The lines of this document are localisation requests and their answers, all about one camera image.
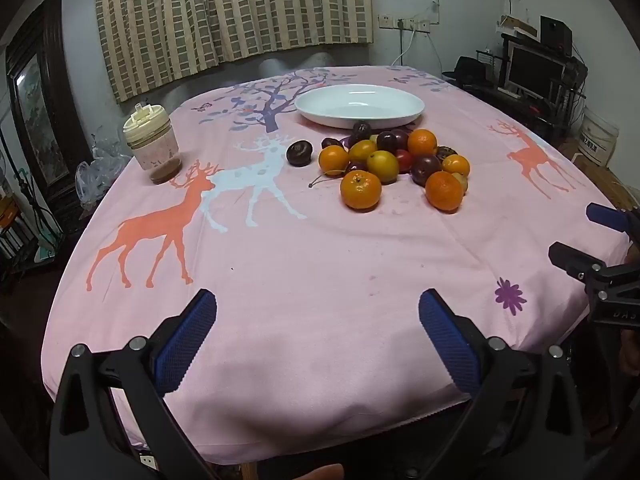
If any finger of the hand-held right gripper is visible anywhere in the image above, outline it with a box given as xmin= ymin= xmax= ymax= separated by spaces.
xmin=548 ymin=241 xmax=618 ymax=283
xmin=586 ymin=202 xmax=640 ymax=235

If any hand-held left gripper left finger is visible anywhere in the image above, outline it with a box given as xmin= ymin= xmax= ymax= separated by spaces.
xmin=48 ymin=288 xmax=221 ymax=480

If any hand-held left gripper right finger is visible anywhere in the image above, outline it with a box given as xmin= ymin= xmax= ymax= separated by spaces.
xmin=400 ymin=288 xmax=593 ymax=480

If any small orange mandarin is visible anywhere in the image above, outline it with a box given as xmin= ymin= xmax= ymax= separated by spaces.
xmin=442 ymin=154 xmax=471 ymax=177

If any large dark red plum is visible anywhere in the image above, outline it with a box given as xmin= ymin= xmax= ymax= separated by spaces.
xmin=411 ymin=155 xmax=443 ymax=187

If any yellow-green citrus fruit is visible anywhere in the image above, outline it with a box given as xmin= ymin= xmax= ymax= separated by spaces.
xmin=366 ymin=150 xmax=400 ymax=184

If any dark plum apart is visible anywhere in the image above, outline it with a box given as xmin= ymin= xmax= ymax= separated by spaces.
xmin=286 ymin=140 xmax=314 ymax=168

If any white oval plate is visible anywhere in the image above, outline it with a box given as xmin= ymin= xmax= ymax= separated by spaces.
xmin=294 ymin=84 xmax=426 ymax=129

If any white plastic bucket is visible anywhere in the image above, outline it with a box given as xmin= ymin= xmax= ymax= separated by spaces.
xmin=575 ymin=106 xmax=621 ymax=167

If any black media stand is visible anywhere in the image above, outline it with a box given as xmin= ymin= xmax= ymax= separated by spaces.
xmin=475 ymin=47 xmax=588 ymax=143

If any pink deer print tablecloth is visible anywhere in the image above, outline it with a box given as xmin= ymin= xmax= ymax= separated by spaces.
xmin=42 ymin=65 xmax=631 ymax=463

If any computer monitor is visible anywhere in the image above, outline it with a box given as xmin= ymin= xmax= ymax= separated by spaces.
xmin=505 ymin=42 xmax=568 ymax=98

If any white plastic bag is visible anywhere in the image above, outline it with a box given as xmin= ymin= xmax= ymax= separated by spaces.
xmin=75 ymin=160 xmax=118 ymax=208

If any black speaker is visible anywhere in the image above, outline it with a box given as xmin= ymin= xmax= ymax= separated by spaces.
xmin=540 ymin=16 xmax=573 ymax=53

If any lidded plastic jar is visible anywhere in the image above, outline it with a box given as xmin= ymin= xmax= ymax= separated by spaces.
xmin=123 ymin=102 xmax=182 ymax=184

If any black hat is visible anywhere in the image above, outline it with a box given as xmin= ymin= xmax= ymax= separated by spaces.
xmin=442 ymin=56 xmax=493 ymax=86

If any clear plastic bag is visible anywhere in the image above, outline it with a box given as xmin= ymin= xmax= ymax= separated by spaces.
xmin=91 ymin=130 xmax=132 ymax=171

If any flat cardboard box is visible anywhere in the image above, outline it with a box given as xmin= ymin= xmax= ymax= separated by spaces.
xmin=500 ymin=14 xmax=538 ymax=36

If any dark wooden framed picture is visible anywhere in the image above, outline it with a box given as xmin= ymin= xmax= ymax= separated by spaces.
xmin=5 ymin=0 xmax=83 ymax=206

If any checked beige curtain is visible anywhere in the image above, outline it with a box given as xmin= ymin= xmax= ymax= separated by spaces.
xmin=94 ymin=0 xmax=375 ymax=104

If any white power cable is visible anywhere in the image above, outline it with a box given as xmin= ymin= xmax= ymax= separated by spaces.
xmin=390 ymin=25 xmax=418 ymax=67

